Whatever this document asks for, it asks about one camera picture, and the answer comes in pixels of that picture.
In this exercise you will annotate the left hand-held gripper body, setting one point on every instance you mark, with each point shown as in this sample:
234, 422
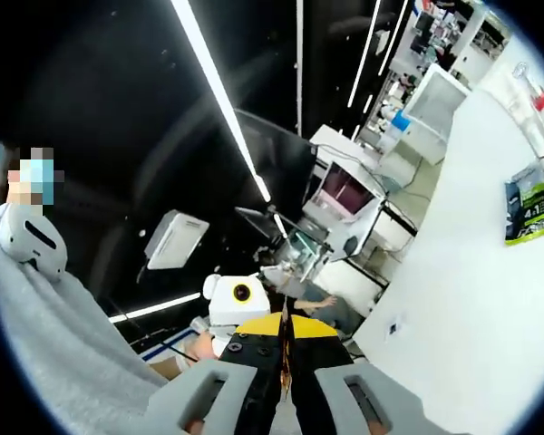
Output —
222, 303

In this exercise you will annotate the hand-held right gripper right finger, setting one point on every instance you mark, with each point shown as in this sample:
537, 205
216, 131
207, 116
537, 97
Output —
317, 362

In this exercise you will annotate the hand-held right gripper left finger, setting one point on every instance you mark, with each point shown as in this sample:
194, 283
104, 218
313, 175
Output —
249, 362

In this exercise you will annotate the large white skincare bottle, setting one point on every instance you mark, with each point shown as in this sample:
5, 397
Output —
540, 102

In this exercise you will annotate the person's left hand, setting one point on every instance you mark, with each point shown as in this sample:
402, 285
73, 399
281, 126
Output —
199, 349

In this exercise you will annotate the white ceiling unit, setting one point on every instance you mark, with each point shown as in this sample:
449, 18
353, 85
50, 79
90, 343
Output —
177, 240

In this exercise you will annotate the small black white card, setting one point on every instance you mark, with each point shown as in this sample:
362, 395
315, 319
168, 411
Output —
394, 328

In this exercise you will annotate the white standing desk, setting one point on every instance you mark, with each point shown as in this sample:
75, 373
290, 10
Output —
367, 254

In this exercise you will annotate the black computer mouse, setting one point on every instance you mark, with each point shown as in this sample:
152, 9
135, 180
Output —
351, 245

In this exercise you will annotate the black hanging screen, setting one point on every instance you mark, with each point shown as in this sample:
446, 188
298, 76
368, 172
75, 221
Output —
281, 158

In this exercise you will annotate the computer monitor purple screen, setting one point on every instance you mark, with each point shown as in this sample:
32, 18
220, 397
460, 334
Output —
344, 192

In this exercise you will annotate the white worn device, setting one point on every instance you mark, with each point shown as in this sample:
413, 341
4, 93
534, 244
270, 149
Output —
27, 240

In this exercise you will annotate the blue box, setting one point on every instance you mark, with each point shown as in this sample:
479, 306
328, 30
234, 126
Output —
400, 121

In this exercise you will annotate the green black packet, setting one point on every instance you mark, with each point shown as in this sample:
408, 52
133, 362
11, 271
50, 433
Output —
528, 208

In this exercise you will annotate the white framed panel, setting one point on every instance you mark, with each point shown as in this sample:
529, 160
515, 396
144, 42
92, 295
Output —
435, 113

